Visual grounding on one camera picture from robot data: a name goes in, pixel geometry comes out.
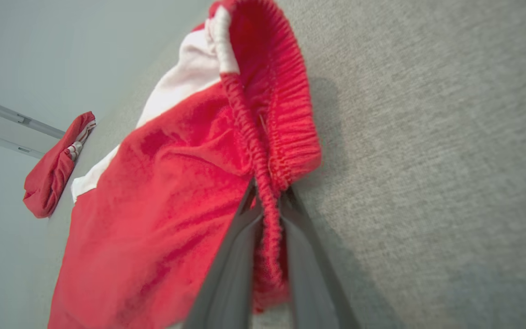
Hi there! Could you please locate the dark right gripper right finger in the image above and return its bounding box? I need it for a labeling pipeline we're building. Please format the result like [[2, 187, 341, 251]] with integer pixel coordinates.
[[279, 185, 362, 329]]

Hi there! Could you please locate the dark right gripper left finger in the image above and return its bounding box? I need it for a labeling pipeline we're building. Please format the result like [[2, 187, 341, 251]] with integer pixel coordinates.
[[183, 178, 264, 329]]

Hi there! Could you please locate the grey wall rail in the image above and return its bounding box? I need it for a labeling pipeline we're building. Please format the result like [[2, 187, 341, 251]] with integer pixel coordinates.
[[0, 93, 67, 160]]

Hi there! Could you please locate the red white t-shirt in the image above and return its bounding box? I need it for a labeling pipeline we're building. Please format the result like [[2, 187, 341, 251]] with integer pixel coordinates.
[[22, 111, 97, 219]]

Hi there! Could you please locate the red shorts white trim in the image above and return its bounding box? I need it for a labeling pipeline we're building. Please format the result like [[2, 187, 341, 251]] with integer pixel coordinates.
[[47, 0, 323, 329]]

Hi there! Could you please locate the grey fabric sofa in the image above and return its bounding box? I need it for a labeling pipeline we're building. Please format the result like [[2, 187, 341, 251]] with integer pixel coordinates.
[[44, 0, 526, 329]]

